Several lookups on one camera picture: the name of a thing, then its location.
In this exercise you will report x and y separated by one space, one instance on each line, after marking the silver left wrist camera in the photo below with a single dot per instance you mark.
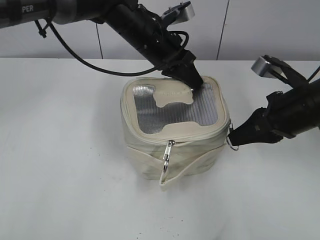
180 13

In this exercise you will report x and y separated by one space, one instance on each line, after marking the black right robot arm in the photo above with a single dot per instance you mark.
286 116

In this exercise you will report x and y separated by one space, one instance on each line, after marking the silver metal zipper pull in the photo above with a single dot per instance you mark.
166 159

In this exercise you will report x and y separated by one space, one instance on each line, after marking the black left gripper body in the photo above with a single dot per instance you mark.
164 49

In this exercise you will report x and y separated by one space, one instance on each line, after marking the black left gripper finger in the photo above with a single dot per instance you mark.
186 74

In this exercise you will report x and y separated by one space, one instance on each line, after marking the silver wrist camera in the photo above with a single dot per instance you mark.
271 67
180 13

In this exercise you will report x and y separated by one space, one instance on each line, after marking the cream fabric zipper bag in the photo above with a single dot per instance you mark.
156 110

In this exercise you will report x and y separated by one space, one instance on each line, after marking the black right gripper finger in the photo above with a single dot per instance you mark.
254 130

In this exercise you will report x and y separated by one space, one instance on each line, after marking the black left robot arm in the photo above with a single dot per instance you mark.
117 14

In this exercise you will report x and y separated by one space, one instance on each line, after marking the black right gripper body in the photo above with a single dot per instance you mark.
270 126

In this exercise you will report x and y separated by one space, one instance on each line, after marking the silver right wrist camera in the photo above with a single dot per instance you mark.
271 67

